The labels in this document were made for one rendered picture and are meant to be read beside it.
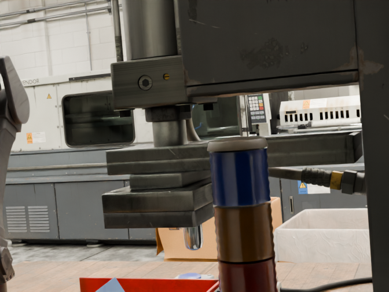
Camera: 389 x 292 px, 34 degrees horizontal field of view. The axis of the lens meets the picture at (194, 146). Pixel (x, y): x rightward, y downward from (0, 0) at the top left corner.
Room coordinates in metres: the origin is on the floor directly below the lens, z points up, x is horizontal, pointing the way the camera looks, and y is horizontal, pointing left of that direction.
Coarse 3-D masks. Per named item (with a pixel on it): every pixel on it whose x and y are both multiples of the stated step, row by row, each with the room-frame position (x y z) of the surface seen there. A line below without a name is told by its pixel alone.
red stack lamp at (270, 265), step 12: (228, 264) 0.39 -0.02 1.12; (240, 264) 0.39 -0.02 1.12; (252, 264) 0.39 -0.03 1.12; (264, 264) 0.39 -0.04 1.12; (228, 276) 0.39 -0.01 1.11; (240, 276) 0.39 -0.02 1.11; (252, 276) 0.39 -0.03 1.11; (264, 276) 0.39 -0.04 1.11; (228, 288) 0.39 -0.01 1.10; (240, 288) 0.39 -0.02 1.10; (252, 288) 0.39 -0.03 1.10; (264, 288) 0.39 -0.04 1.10; (276, 288) 0.40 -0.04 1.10
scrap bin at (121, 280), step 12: (84, 288) 1.03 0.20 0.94; (96, 288) 1.02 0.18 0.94; (132, 288) 1.00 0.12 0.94; (144, 288) 0.99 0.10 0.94; (156, 288) 0.98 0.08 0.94; (168, 288) 0.98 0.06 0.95; (180, 288) 0.97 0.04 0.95; (192, 288) 0.96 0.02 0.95; (204, 288) 0.96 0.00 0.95; (216, 288) 0.92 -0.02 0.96
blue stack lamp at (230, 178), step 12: (216, 156) 0.39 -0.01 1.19; (228, 156) 0.39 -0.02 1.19; (240, 156) 0.39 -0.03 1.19; (252, 156) 0.39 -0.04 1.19; (264, 156) 0.39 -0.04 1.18; (216, 168) 0.39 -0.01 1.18; (228, 168) 0.39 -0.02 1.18; (240, 168) 0.39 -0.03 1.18; (252, 168) 0.39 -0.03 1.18; (264, 168) 0.39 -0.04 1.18; (216, 180) 0.39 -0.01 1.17; (228, 180) 0.39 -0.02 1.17; (240, 180) 0.39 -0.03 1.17; (252, 180) 0.39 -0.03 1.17; (264, 180) 0.39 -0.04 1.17; (216, 192) 0.40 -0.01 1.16; (228, 192) 0.39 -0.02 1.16; (240, 192) 0.39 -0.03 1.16; (252, 192) 0.39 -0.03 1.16; (264, 192) 0.39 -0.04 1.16; (216, 204) 0.40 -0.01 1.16; (228, 204) 0.39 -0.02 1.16; (240, 204) 0.39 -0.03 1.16; (252, 204) 0.39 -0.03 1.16
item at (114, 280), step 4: (112, 280) 0.77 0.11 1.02; (116, 280) 0.78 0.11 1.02; (104, 284) 0.75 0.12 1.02; (108, 284) 0.76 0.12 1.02; (112, 284) 0.76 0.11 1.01; (116, 284) 0.77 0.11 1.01; (100, 288) 0.74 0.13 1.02; (104, 288) 0.75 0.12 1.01; (108, 288) 0.75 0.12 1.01; (112, 288) 0.76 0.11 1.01; (116, 288) 0.77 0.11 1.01; (120, 288) 0.77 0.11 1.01
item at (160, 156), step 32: (160, 128) 0.68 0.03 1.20; (128, 160) 0.67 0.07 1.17; (160, 160) 0.65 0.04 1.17; (192, 160) 0.64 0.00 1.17; (288, 160) 0.61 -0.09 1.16; (320, 160) 0.60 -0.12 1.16; (352, 160) 0.59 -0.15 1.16; (128, 192) 0.63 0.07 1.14; (160, 192) 0.62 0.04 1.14; (192, 192) 0.60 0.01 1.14; (128, 224) 0.63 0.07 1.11; (160, 224) 0.62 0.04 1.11; (192, 224) 0.61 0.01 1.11
